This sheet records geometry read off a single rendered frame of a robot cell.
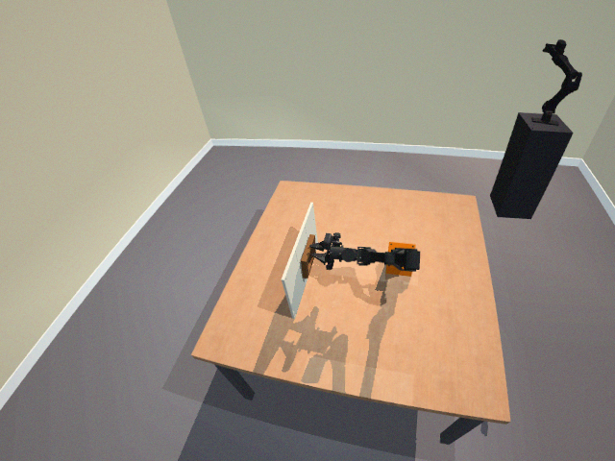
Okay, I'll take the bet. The brown wooden picture frame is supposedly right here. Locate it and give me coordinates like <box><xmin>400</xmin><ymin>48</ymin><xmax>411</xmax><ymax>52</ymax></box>
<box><xmin>301</xmin><ymin>234</ymin><xmax>316</xmax><ymax>279</ymax></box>

